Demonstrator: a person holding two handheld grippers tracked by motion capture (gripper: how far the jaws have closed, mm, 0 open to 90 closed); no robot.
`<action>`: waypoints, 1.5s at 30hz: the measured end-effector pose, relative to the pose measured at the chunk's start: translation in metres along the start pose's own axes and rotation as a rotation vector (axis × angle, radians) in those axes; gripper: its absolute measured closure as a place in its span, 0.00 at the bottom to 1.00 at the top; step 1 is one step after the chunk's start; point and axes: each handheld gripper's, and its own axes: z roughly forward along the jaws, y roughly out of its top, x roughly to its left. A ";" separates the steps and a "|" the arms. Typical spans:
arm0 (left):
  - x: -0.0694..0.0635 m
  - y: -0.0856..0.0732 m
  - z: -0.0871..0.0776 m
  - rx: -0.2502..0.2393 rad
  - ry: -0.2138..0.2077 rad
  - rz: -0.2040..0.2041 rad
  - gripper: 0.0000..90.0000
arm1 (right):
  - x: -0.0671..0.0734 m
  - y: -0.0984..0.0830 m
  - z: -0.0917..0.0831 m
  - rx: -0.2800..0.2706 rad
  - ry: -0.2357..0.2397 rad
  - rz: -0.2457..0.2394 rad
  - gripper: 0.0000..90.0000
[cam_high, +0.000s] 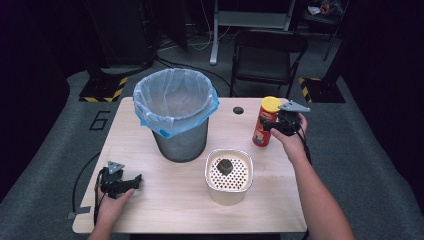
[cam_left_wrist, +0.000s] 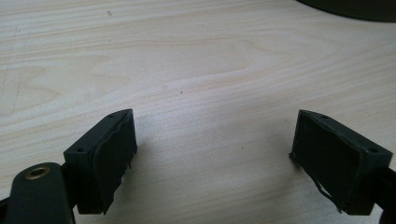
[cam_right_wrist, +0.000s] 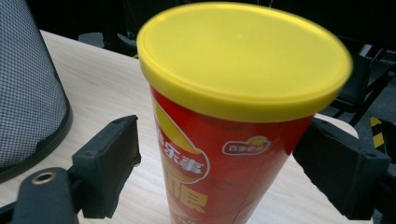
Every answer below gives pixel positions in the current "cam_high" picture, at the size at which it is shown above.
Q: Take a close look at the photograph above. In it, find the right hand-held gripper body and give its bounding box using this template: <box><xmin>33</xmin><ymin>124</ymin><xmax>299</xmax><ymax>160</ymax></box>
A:
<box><xmin>277</xmin><ymin>100</ymin><xmax>311</xmax><ymax>137</ymax></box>

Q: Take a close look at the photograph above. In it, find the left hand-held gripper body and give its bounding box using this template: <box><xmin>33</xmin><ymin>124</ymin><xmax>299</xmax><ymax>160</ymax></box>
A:
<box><xmin>99</xmin><ymin>160</ymin><xmax>132</xmax><ymax>200</ymax></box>

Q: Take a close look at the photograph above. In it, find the red canister with yellow lid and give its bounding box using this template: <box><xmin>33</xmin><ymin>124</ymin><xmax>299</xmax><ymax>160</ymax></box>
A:
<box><xmin>251</xmin><ymin>95</ymin><xmax>283</xmax><ymax>148</ymax></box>

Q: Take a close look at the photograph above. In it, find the person's left hand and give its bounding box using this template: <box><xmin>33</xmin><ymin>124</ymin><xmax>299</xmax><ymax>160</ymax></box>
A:
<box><xmin>96</xmin><ymin>187</ymin><xmax>136</xmax><ymax>228</ymax></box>

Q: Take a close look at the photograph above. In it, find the person's right hand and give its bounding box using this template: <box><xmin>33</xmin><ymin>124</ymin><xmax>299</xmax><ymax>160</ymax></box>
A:
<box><xmin>269</xmin><ymin>112</ymin><xmax>309</xmax><ymax>165</ymax></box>

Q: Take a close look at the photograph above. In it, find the grey tape strip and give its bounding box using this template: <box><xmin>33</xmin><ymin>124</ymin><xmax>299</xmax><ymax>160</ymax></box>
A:
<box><xmin>66</xmin><ymin>205</ymin><xmax>92</xmax><ymax>220</ymax></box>

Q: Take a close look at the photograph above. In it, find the grey metal trash can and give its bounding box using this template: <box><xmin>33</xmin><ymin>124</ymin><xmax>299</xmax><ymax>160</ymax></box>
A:
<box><xmin>151</xmin><ymin>115</ymin><xmax>210</xmax><ymax>164</ymax></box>

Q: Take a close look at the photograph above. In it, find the dark crumpled lump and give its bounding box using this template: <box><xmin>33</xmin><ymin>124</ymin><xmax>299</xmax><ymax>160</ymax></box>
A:
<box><xmin>216</xmin><ymin>158</ymin><xmax>235</xmax><ymax>177</ymax></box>

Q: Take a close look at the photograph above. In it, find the black folding chair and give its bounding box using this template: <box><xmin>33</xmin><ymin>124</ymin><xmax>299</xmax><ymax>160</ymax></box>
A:
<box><xmin>229</xmin><ymin>28</ymin><xmax>310</xmax><ymax>100</ymax></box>

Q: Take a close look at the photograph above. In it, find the beige container with perforated lid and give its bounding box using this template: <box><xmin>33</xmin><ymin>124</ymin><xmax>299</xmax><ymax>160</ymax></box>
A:
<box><xmin>204</xmin><ymin>148</ymin><xmax>255</xmax><ymax>206</ymax></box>

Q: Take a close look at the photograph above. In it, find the translucent blue trash bag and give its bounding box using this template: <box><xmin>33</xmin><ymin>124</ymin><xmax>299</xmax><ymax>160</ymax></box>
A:
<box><xmin>132</xmin><ymin>67</ymin><xmax>221</xmax><ymax>140</ymax></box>

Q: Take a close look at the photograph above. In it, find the dark equipment cabinet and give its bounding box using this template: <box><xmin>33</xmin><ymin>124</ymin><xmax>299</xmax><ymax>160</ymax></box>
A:
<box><xmin>82</xmin><ymin>0</ymin><xmax>158</xmax><ymax>75</ymax></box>

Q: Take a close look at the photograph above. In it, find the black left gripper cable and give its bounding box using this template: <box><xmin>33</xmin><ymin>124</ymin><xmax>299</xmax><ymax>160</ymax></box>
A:
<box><xmin>71</xmin><ymin>151</ymin><xmax>105</xmax><ymax>227</ymax></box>

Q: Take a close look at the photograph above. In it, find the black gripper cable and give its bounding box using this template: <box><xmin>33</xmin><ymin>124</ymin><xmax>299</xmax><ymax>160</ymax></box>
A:
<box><xmin>71</xmin><ymin>151</ymin><xmax>105</xmax><ymax>227</ymax></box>
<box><xmin>295</xmin><ymin>129</ymin><xmax>313</xmax><ymax>240</ymax></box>

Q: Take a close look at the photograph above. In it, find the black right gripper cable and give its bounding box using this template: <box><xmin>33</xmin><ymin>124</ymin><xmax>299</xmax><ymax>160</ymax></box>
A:
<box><xmin>295</xmin><ymin>129</ymin><xmax>313</xmax><ymax>240</ymax></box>

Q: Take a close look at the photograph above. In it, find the black yellow striped base plate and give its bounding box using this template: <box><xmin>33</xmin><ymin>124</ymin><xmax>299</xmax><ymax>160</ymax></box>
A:
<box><xmin>78</xmin><ymin>76</ymin><xmax>129</xmax><ymax>104</ymax></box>
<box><xmin>297</xmin><ymin>76</ymin><xmax>347</xmax><ymax>104</ymax></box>

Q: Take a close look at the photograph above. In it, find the white metal desk frame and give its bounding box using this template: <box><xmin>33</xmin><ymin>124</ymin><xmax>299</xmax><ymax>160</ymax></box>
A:
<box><xmin>208</xmin><ymin>0</ymin><xmax>297</xmax><ymax>66</ymax></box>

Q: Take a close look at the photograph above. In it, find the white floor cable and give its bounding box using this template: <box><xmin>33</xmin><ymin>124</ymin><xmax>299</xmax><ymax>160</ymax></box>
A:
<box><xmin>186</xmin><ymin>0</ymin><xmax>232</xmax><ymax>52</ymax></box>

